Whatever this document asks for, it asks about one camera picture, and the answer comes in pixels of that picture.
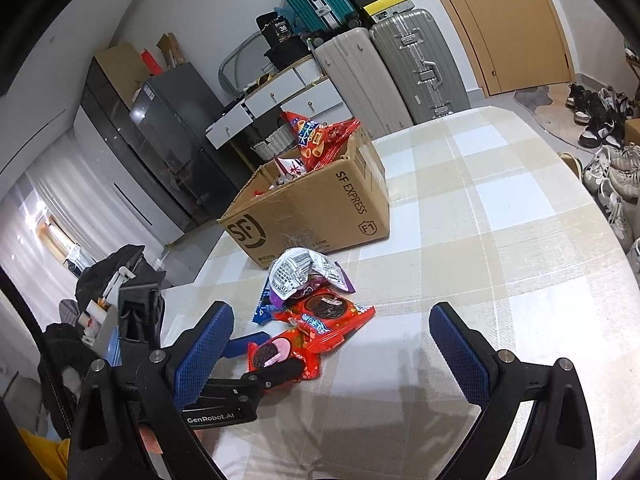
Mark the red cone snack bag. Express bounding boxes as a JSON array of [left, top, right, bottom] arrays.
[[279, 110, 362, 174]]

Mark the white curtain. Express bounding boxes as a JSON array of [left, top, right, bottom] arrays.
[[20, 154, 117, 282]]

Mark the red paper item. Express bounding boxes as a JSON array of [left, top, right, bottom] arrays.
[[140, 48, 164, 76]]

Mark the white drawer cabinet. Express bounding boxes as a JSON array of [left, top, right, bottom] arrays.
[[205, 54, 352, 162]]

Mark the grey refrigerator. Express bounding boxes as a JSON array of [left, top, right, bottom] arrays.
[[74, 56, 252, 234]]

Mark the group of white sneakers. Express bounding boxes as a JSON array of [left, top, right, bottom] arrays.
[[581, 141, 640, 274]]

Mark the silver suitcase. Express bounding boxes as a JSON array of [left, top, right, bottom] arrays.
[[369, 7, 472, 122]]

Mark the red white snack packet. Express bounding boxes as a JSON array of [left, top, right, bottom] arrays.
[[272, 156, 307, 182]]

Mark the yellow garment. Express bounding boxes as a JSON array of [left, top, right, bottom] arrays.
[[14, 429, 72, 480]]

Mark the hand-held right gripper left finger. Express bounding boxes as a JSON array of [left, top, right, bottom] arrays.
[[67, 301, 236, 480]]

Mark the woven laundry basket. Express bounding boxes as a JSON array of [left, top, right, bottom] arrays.
[[249, 122, 297, 162]]

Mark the yellow black box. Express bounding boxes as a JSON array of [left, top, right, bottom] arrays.
[[361, 0, 417, 24]]

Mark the flat cardboard piece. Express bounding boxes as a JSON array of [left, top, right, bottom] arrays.
[[155, 33, 187, 69]]

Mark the blue snack packet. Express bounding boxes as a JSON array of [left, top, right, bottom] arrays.
[[251, 284, 282, 324]]

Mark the wooden door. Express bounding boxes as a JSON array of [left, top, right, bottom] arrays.
[[414, 0, 577, 97]]

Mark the brown cardboard box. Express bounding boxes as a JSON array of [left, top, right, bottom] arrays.
[[216, 130, 392, 269]]

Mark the pile of dark shoes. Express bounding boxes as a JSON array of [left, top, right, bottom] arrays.
[[564, 81, 640, 149]]

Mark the person's left hand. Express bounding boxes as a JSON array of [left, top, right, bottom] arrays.
[[139, 424, 167, 457]]

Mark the red cookie packet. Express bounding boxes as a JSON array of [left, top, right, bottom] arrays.
[[274, 292, 377, 358], [246, 336, 323, 382]]

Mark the grey oval frame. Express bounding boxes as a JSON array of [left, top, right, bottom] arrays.
[[218, 34, 267, 94]]

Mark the large cardboard box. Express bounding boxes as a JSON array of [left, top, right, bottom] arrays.
[[94, 41, 152, 107]]

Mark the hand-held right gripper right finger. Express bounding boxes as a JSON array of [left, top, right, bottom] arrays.
[[428, 302, 597, 480]]

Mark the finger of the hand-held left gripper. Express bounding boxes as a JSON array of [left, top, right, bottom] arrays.
[[224, 331, 272, 360], [241, 359, 307, 397]]

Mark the grey door mat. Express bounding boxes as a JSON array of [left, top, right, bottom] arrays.
[[513, 84, 597, 149]]

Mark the checked beige tablecloth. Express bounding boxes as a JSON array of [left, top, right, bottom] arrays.
[[160, 105, 640, 480]]

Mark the beige suitcase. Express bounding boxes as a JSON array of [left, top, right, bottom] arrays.
[[313, 26, 415, 139]]

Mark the white purple snack packet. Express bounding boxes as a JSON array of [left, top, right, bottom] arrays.
[[266, 246, 357, 307]]

